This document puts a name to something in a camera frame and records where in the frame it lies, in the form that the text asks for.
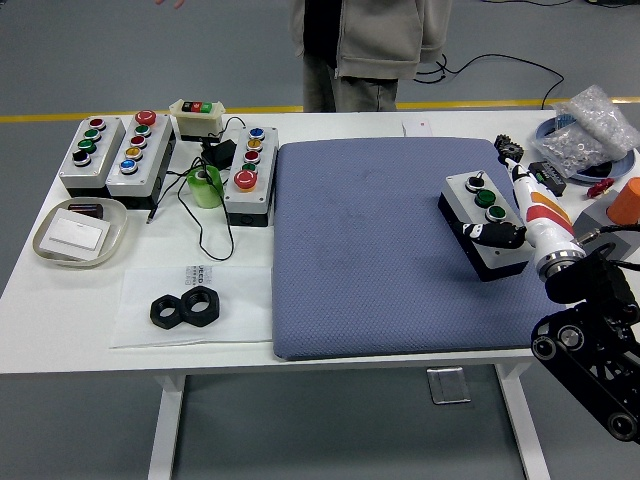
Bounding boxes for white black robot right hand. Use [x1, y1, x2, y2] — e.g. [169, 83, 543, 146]
[452, 152, 589, 269]

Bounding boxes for grey selector four-button control box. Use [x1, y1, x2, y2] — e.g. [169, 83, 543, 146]
[438, 172, 532, 283]

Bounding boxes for black green terminal module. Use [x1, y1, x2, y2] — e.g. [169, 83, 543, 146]
[527, 160, 568, 197]

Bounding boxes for grey block base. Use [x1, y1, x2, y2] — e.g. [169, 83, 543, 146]
[569, 189, 640, 274]

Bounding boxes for clear bag of washers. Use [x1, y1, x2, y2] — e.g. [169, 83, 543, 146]
[531, 122, 626, 179]

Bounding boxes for black metal gear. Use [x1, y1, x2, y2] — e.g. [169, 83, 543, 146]
[493, 133, 525, 162]

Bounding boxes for orange cylinder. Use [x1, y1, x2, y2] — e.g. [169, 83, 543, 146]
[605, 177, 640, 226]

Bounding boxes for blue plate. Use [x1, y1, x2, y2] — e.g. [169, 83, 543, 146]
[534, 117, 637, 184]

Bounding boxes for bubble wrap bag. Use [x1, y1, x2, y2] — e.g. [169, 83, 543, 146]
[552, 84, 640, 161]

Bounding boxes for black power adapter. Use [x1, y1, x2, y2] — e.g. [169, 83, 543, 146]
[199, 139, 237, 169]

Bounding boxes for grey box red-green-red-yellow-blue buttons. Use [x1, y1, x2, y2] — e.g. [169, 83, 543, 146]
[105, 109, 176, 210]

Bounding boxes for silver floor plate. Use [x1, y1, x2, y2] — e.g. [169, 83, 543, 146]
[427, 366, 472, 405]

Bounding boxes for grey box blue-yellow-red-green-red buttons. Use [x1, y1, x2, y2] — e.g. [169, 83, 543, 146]
[222, 125, 280, 229]

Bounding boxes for green film roll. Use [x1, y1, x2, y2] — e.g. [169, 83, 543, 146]
[186, 164, 224, 210]

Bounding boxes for person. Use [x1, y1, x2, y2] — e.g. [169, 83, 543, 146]
[289, 0, 454, 113]

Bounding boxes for white table leg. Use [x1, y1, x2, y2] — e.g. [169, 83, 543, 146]
[492, 363, 551, 480]
[147, 372, 187, 480]

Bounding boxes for blue-grey textured mat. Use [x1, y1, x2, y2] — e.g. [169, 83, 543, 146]
[272, 137, 556, 361]

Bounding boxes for beige shallow dish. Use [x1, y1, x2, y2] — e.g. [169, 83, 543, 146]
[32, 197, 129, 270]

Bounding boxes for dark brown small block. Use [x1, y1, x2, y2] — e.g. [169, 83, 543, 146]
[67, 201, 105, 221]

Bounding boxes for large black hex nut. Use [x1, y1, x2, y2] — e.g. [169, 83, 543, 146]
[179, 285, 222, 329]

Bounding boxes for clear printed plastic bag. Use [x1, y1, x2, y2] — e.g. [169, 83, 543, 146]
[109, 264, 275, 350]

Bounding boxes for small black hex nut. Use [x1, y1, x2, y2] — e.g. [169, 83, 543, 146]
[149, 294, 187, 330]

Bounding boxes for cream three-button switch box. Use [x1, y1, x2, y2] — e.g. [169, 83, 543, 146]
[168, 98, 226, 143]

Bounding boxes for black floor cable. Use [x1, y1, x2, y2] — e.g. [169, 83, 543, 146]
[414, 52, 566, 111]

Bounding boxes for black adapter cable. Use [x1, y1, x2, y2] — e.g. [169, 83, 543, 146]
[146, 116, 246, 262]

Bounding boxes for white wall switch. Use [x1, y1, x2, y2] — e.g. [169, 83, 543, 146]
[39, 208, 112, 261]

